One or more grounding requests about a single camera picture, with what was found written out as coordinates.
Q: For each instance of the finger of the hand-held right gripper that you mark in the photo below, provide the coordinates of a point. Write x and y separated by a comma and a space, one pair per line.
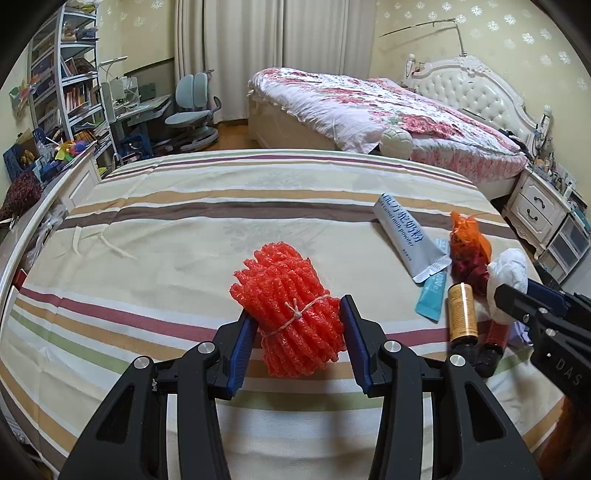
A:
547, 293
512, 300

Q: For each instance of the dark red tinsel bundle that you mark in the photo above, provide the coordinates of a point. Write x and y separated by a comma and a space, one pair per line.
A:
18, 194

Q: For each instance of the white bookshelf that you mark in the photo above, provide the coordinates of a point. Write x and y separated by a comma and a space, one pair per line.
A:
60, 46

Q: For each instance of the blue plastic crate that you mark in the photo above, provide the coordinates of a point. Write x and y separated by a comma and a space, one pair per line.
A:
14, 161

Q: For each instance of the plastic drawer unit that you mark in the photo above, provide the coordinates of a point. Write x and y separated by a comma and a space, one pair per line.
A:
565, 244

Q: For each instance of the dark red small bottle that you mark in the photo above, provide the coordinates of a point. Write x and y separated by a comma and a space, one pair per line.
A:
494, 341

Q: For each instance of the white plastic bag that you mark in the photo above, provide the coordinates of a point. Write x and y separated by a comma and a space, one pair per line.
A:
508, 267

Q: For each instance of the colourful paper pinwheel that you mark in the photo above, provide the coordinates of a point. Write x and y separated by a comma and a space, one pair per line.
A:
25, 97

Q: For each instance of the clutter of small items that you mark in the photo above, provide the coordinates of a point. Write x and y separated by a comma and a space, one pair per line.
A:
554, 168

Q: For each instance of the amber bottle with gold label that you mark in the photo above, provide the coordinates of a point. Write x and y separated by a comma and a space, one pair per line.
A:
461, 314

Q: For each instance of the orange plastic bag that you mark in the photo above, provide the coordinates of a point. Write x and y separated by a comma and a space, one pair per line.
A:
466, 235

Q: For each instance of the floral quilt bed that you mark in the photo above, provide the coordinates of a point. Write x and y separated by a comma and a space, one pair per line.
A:
346, 101

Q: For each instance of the pale purple paper scrap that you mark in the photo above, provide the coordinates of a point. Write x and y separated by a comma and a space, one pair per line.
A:
519, 333

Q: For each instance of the white bed rail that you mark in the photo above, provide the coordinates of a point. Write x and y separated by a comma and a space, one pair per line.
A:
27, 221

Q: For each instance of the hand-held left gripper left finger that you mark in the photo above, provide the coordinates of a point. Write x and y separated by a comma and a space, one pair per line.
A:
240, 355

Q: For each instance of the blue storage box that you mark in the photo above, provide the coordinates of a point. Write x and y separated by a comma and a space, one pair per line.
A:
136, 147

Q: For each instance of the person's right forearm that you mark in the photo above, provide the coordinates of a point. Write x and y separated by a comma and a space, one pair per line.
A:
572, 443

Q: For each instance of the white desk lamp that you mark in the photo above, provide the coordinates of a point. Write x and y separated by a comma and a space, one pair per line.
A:
113, 61

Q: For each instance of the colourful toy pile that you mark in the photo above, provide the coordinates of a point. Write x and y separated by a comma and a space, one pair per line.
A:
69, 151

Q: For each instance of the silver powder packet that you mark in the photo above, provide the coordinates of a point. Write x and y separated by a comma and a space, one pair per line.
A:
406, 235

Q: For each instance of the red foam net bundle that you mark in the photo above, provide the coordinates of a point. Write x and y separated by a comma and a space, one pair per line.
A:
286, 295

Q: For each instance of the dark red mesh bundle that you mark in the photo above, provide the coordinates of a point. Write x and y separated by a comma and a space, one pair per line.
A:
471, 274

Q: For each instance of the white round cushion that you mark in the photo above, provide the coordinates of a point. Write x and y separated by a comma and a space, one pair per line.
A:
396, 143

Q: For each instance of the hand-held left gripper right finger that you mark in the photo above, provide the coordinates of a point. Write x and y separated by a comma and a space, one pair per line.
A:
358, 341

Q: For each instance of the grey study desk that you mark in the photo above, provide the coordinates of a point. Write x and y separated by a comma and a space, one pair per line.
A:
147, 104

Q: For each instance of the white tufted headboard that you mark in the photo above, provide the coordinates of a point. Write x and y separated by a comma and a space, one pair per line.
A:
471, 87

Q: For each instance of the grey blue desk chair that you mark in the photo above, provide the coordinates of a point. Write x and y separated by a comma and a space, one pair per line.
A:
191, 120

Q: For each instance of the thin metal pole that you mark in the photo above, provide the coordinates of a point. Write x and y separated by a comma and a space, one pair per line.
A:
429, 24

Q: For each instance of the beige curtain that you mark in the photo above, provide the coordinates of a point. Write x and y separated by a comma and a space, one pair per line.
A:
240, 46

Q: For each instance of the white nightstand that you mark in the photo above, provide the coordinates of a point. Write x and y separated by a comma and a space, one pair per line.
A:
535, 203

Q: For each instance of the light blue sachet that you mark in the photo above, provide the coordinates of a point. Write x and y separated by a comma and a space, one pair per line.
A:
429, 300

